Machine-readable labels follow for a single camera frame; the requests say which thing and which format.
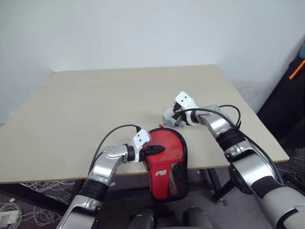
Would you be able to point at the orange strip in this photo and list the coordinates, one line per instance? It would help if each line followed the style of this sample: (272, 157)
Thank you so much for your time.
(296, 70)

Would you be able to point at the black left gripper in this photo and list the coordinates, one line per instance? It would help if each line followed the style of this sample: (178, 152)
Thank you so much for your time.
(143, 153)

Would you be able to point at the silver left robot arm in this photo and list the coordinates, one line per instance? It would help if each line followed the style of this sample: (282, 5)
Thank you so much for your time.
(102, 167)

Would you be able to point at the black bag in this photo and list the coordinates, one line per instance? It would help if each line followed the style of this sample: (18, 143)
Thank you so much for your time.
(283, 112)

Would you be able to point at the white power adapter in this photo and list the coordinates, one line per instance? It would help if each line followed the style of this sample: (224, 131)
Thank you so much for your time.
(8, 216)

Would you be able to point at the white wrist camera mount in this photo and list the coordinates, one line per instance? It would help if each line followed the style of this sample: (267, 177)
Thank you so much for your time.
(187, 100)
(141, 138)

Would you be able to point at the black metal table leg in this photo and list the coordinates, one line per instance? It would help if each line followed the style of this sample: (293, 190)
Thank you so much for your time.
(35, 195)
(222, 186)

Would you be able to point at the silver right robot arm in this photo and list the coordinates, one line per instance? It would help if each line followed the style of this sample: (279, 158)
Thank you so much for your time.
(252, 167)

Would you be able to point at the white blue wrapper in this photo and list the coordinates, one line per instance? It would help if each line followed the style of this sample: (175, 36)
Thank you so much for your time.
(168, 117)

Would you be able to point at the dark grey rounded shape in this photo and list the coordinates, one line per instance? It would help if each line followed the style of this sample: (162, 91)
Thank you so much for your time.
(197, 218)
(144, 220)

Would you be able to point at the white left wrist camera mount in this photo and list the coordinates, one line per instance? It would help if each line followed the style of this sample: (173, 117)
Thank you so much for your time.
(141, 138)

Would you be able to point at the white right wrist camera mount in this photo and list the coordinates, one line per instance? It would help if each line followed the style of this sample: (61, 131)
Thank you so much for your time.
(187, 100)

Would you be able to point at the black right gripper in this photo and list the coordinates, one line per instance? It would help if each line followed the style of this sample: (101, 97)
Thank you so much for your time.
(182, 117)

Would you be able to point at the red black mesh pouch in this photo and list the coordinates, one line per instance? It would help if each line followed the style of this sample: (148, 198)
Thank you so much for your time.
(164, 164)

